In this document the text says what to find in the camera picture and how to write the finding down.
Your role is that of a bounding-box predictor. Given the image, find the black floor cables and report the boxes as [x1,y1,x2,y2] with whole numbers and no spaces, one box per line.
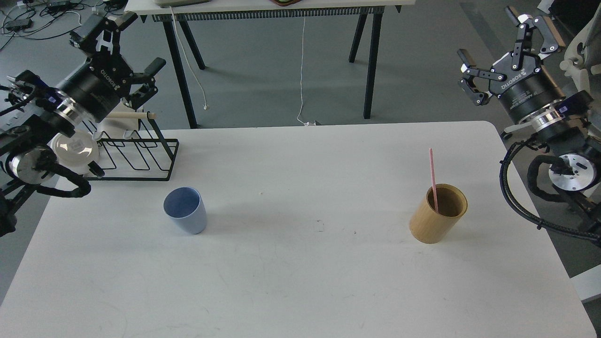
[0,0,127,51]

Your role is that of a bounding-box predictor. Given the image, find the white cable with plug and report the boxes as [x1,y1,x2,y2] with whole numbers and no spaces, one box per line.
[168,7,209,111]

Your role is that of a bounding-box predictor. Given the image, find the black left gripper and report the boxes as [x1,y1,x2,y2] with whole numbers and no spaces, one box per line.
[56,11,167,124]

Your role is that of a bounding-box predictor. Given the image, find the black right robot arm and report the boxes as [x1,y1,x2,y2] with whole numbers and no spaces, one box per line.
[457,6,600,246]

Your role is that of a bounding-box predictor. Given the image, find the white office chair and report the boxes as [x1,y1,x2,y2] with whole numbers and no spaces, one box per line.
[560,15,601,92]

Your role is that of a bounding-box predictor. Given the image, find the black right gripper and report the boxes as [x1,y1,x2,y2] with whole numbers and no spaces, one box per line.
[457,6,567,125]

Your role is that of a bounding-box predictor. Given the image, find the white hanging cable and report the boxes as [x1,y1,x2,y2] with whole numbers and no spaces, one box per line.
[297,16,316,126]

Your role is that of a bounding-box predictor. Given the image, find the black wire dish rack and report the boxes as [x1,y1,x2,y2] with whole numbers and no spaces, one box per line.
[83,111,180,182]

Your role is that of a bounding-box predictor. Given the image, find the white mug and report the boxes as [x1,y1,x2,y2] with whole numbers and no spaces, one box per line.
[93,118,139,140]

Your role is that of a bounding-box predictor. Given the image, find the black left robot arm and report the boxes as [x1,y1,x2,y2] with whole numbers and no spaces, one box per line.
[0,11,166,235]

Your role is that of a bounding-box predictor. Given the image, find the bamboo cylinder holder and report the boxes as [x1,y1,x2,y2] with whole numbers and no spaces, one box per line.
[408,184,468,244]

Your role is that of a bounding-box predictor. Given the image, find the pink chopstick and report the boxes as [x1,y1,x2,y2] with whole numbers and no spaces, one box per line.
[428,147,439,213]

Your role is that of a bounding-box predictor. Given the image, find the white background table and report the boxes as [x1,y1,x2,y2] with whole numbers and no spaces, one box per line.
[124,0,416,129]

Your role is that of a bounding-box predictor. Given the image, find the blue plastic cup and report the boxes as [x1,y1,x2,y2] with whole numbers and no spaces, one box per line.
[163,187,208,235]

